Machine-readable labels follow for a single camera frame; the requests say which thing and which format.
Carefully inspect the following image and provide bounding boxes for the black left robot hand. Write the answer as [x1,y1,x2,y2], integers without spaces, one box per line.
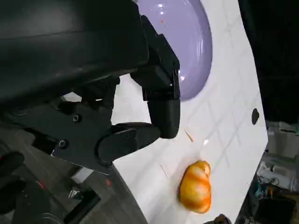
[0,0,181,176]

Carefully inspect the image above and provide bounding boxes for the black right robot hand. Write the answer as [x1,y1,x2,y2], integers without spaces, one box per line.
[213,214,232,224]

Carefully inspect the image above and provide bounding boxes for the orange and white bread roll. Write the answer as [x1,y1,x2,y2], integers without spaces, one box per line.
[178,160,213,214]

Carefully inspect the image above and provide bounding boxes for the black table hole cap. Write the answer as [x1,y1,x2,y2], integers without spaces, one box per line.
[251,108,260,125]

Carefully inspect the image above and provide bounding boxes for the small white box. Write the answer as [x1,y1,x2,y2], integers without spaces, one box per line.
[71,167,94,184]

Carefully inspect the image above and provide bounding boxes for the lilac plate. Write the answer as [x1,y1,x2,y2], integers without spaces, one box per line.
[137,0,214,103]

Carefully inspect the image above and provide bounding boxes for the crumpled silver foil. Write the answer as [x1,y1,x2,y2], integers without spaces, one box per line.
[68,189,83,200]

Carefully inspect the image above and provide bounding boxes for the black robot body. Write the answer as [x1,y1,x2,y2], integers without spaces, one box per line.
[0,151,65,224]

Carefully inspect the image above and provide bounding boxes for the black fabric screen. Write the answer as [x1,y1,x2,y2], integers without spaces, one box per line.
[237,0,299,122]

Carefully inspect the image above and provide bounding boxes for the black floor frame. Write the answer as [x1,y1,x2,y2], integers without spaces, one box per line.
[62,193,102,224]

